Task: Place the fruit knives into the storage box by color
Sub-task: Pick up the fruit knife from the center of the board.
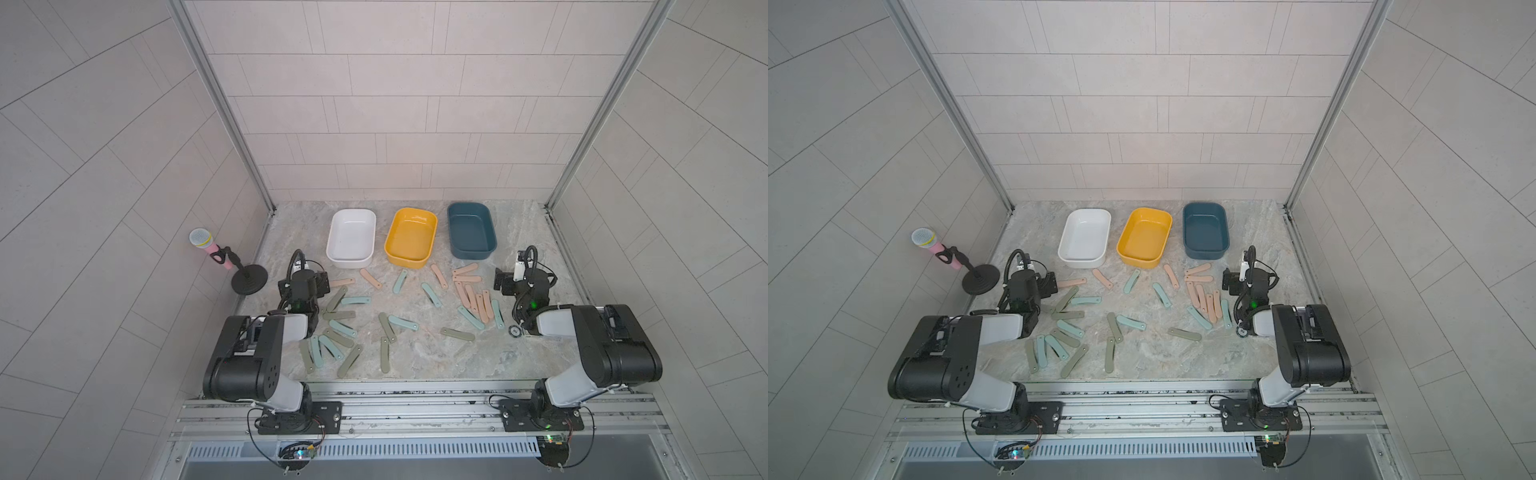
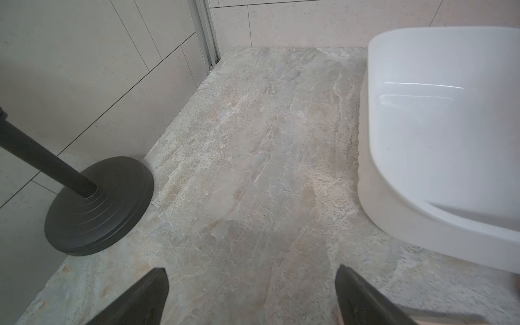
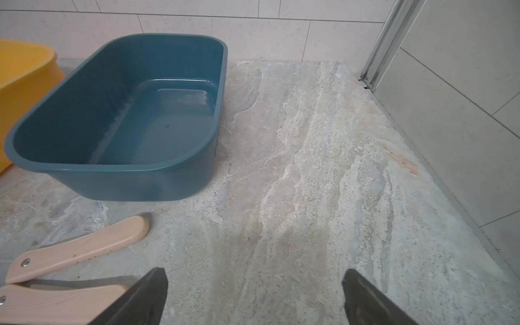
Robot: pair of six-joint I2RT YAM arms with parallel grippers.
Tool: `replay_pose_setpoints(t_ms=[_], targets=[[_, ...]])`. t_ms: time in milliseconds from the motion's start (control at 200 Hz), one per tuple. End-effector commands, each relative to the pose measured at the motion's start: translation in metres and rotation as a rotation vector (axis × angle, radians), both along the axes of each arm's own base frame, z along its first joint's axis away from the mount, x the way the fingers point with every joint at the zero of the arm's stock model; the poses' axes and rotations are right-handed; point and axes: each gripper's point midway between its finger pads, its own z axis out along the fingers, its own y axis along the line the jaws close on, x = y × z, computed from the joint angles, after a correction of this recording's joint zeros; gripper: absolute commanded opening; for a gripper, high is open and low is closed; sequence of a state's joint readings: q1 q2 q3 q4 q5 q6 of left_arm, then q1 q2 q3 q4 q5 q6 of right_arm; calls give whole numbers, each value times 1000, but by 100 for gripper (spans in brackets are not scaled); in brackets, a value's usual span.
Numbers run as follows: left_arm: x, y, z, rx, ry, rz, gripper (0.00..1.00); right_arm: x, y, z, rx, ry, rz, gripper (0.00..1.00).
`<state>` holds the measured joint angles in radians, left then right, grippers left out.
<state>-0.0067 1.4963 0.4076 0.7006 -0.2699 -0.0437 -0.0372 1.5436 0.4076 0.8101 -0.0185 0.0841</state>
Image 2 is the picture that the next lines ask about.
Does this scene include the white storage box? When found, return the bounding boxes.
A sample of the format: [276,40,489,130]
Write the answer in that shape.
[357,27,519,273]

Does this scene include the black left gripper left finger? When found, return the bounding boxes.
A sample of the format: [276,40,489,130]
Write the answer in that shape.
[88,268,169,324]

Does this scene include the black microphone stand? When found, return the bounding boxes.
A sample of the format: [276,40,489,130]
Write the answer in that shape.
[1,111,154,256]

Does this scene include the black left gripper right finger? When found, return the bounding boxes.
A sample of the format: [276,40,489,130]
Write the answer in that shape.
[334,264,416,325]

